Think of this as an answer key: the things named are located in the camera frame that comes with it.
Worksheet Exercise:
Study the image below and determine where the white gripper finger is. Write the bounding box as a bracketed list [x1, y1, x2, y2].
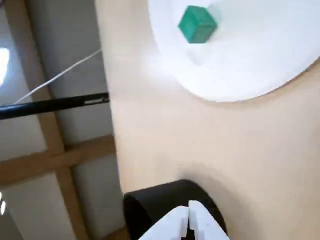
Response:
[139, 205, 189, 240]
[188, 199, 230, 240]

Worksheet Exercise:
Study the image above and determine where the green cube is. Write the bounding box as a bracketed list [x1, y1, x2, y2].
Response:
[177, 5, 218, 44]

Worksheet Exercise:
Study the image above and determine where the black round pot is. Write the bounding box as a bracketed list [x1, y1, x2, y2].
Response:
[123, 178, 229, 240]

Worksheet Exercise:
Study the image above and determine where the white paper plate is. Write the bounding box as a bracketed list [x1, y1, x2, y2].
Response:
[147, 0, 320, 103]

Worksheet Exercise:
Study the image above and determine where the black rod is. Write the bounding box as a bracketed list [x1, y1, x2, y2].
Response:
[0, 92, 110, 120]

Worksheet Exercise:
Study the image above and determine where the wooden cross beam frame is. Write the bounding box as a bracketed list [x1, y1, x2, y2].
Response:
[0, 0, 131, 240]

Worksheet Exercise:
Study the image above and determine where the thin white cable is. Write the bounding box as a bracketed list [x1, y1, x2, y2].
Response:
[14, 49, 102, 105]

